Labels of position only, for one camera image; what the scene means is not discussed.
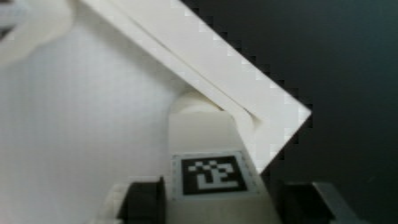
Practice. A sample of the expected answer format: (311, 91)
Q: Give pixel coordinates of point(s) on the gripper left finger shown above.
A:
(135, 203)

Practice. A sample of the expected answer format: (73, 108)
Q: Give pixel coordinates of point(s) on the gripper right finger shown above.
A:
(313, 205)

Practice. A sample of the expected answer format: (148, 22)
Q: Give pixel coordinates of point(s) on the white desk top panel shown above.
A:
(86, 94)

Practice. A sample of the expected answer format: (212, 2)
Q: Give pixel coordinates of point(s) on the white U-shaped frame fixture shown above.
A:
(278, 113)

